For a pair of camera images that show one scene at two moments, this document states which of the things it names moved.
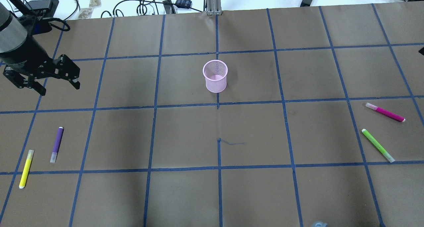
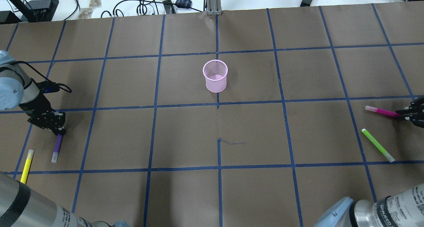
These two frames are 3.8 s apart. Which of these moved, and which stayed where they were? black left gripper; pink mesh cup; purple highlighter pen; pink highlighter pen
Moved: black left gripper
Stayed: pink highlighter pen; pink mesh cup; purple highlighter pen
